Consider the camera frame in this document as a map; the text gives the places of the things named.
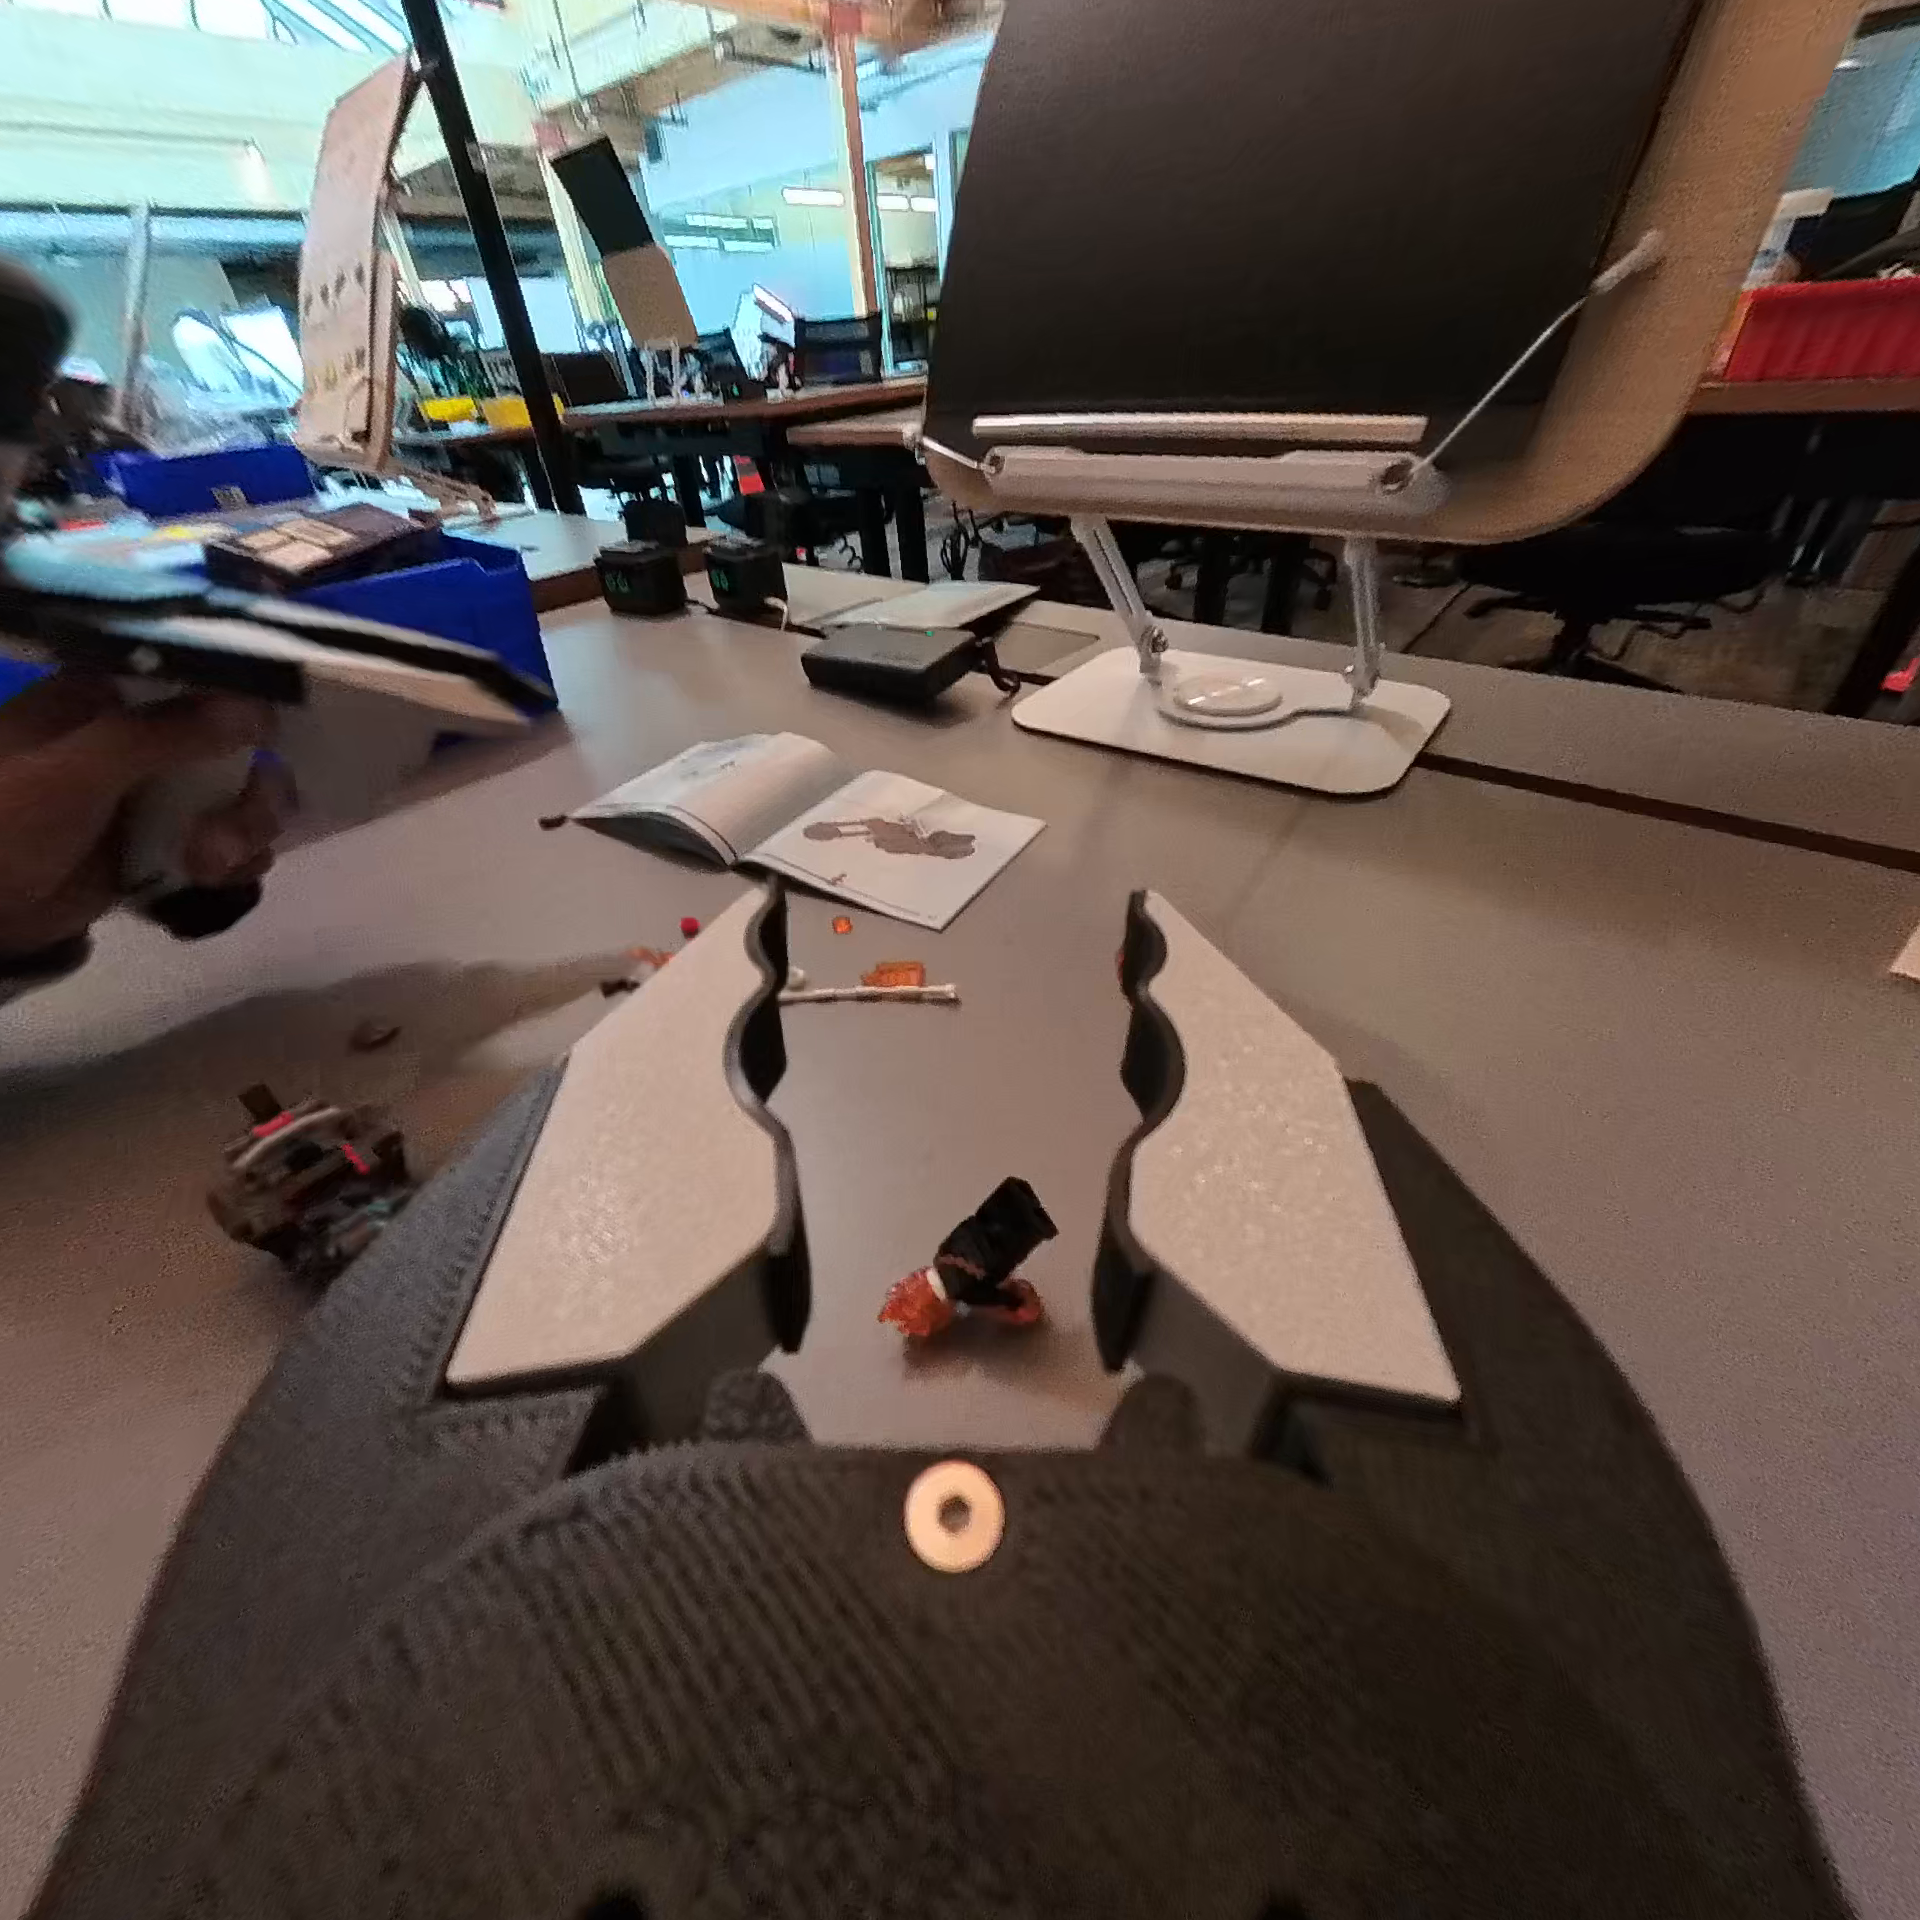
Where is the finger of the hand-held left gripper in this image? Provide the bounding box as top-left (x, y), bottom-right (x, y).
top-left (224, 599), bottom-right (561, 841)

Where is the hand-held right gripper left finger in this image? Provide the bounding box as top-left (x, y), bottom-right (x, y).
top-left (448, 883), bottom-right (812, 1443)

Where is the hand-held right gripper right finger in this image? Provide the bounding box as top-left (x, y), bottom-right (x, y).
top-left (1092, 889), bottom-right (1465, 1455)

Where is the black and orange lego figure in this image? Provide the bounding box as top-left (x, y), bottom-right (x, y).
top-left (878, 1178), bottom-right (1061, 1347)

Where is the lego motorcycle model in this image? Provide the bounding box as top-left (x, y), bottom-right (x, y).
top-left (209, 1084), bottom-right (417, 1280)

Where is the lego instruction booklet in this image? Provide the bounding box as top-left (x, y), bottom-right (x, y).
top-left (570, 729), bottom-right (1050, 934)

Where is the person's left hand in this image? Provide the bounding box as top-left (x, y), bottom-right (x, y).
top-left (0, 703), bottom-right (302, 964)

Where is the large blue storage bin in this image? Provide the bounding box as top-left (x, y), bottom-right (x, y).
top-left (293, 537), bottom-right (545, 759)

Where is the dark product box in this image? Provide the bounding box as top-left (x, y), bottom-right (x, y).
top-left (201, 503), bottom-right (442, 591)

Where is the small blue storage bin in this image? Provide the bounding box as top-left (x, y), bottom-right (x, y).
top-left (96, 441), bottom-right (324, 522)

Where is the long wooden desk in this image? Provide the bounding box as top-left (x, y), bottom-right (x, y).
top-left (563, 376), bottom-right (934, 578)

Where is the beige printed board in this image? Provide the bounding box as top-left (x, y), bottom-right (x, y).
top-left (296, 52), bottom-right (426, 481)

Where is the black pole lamp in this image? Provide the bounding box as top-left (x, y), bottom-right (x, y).
top-left (401, 0), bottom-right (589, 520)

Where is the black power brick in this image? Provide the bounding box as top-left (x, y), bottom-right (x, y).
top-left (800, 622), bottom-right (994, 711)

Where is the black portable monitor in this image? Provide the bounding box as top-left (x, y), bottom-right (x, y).
top-left (921, 0), bottom-right (1706, 444)

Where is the red storage bin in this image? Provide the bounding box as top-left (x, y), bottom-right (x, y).
top-left (1709, 275), bottom-right (1920, 386)

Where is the white thin cable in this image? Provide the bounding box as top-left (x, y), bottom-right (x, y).
top-left (1410, 228), bottom-right (1672, 486)

